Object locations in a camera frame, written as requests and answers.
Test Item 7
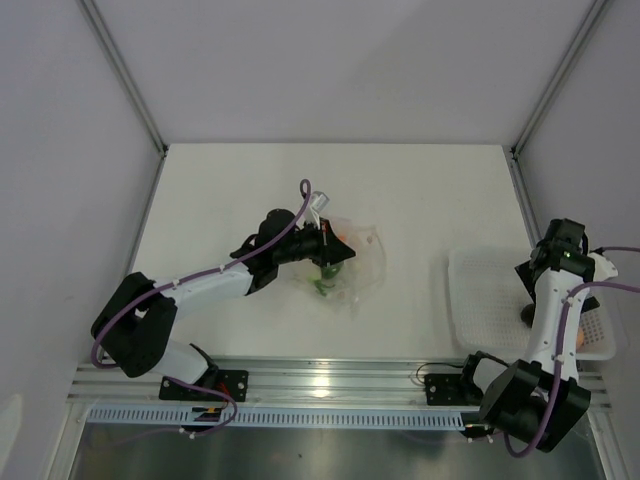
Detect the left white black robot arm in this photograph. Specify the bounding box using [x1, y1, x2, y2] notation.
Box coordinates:
[91, 209, 356, 400]

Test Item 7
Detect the dark purple fruit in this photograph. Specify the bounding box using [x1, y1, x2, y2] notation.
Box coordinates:
[520, 304, 535, 328]

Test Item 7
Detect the aluminium corner post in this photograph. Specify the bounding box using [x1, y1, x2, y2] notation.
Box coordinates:
[510, 0, 614, 161]
[74, 0, 169, 156]

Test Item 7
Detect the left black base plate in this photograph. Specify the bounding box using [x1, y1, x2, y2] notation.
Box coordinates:
[159, 369, 249, 402]

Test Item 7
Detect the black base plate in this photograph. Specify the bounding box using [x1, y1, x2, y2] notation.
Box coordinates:
[159, 369, 249, 402]
[415, 362, 483, 406]

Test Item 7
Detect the clear zip top bag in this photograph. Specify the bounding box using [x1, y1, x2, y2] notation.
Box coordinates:
[292, 217, 387, 317]

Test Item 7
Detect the green leafy vegetable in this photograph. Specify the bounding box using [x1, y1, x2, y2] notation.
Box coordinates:
[312, 278, 339, 298]

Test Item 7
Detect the white slotted cable duct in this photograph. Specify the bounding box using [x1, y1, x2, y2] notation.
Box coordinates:
[87, 405, 465, 431]

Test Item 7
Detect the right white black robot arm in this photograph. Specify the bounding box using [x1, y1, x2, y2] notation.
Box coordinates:
[456, 219, 596, 458]

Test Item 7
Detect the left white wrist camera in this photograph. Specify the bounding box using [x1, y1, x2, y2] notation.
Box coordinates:
[303, 191, 330, 228]

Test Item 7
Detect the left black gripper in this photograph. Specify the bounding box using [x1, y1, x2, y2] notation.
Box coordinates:
[274, 217, 354, 267]

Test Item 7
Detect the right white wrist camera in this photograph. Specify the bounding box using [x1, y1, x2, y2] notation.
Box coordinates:
[588, 251, 619, 282]

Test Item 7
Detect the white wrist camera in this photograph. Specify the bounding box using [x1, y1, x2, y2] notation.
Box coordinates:
[588, 251, 619, 282]
[303, 191, 330, 228]

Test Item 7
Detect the left aluminium corner post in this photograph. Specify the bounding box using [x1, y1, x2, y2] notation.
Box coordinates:
[74, 0, 169, 156]

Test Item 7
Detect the right aluminium corner post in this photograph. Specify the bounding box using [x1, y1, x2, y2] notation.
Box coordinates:
[510, 0, 614, 161]

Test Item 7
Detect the white radish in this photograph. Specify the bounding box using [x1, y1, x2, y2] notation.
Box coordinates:
[307, 270, 322, 282]

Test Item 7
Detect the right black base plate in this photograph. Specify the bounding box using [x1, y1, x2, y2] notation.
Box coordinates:
[415, 362, 483, 406]

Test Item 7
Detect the white perforated plastic basket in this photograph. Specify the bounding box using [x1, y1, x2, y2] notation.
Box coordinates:
[448, 246, 616, 361]

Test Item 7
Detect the green orange mango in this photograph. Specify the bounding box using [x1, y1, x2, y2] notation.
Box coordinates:
[321, 263, 343, 280]

